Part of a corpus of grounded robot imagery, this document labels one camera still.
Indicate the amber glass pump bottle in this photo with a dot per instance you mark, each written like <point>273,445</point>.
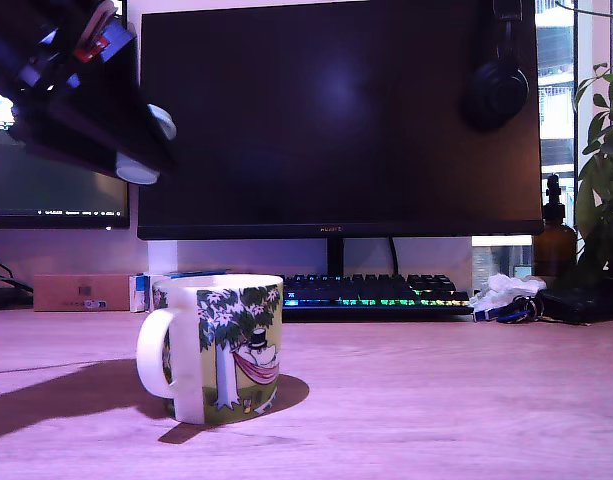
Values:
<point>553,250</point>

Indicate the crumpled white tissue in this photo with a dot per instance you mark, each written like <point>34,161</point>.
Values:
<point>506,286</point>

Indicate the pale blue coffee capsule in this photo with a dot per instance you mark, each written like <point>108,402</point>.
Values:
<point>136,172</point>

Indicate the large black dark monitor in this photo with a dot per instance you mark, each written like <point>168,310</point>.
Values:
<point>336,125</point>

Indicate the small white and blue box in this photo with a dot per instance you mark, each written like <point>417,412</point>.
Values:
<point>196,273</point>
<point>138,295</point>

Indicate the white mug with cartoon print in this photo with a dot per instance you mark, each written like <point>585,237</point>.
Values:
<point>226,350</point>

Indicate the black monitor with lit screen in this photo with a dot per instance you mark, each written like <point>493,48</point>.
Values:
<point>61,200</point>

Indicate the brown cardboard box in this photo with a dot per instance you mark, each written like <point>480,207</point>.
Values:
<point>56,292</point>

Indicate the white upright post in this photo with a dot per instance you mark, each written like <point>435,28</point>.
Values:
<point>162,257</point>

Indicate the black headphones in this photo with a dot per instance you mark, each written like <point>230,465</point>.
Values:
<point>496,92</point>

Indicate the black keyboard with rainbow backlight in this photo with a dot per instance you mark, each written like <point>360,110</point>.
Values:
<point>386,302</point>

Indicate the green houseplant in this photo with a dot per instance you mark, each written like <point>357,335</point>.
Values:
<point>603,200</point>

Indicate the black window frame bar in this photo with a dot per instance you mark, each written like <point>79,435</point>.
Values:
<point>576,50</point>

